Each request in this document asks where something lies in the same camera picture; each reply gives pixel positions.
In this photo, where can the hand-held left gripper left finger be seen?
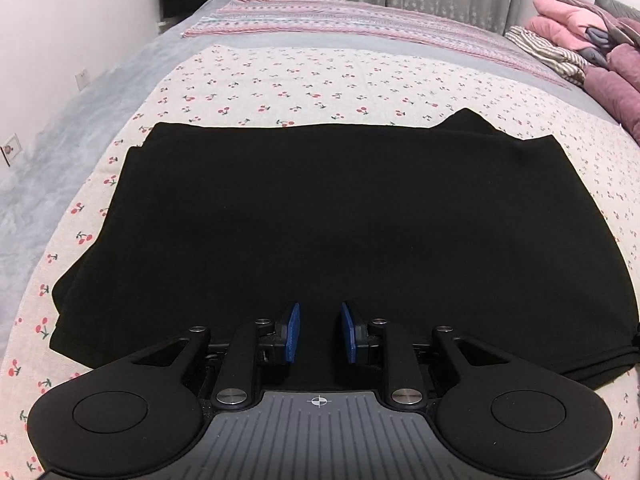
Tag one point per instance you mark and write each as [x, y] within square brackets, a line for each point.
[294, 332]

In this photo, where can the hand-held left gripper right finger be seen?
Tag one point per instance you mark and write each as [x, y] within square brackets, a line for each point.
[347, 332]

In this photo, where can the black pants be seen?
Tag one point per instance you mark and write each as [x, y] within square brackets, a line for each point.
[340, 240]

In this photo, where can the cherry print bed sheet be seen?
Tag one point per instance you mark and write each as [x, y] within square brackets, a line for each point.
[320, 85]

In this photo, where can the pink striped blanket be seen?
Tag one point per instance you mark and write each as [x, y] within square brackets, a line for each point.
[350, 15]

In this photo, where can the purple quilted garment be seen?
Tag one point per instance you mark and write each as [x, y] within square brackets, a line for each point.
[620, 90]

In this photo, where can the pink padded jacket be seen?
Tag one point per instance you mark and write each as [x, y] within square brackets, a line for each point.
[565, 20]

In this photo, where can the grey folded garment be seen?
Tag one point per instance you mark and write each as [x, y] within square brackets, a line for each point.
[597, 42]

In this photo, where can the pile of pink clothes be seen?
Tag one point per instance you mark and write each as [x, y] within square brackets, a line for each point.
[607, 12]

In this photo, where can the white wall socket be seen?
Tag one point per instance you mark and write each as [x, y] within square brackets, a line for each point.
[11, 149]
[82, 79]

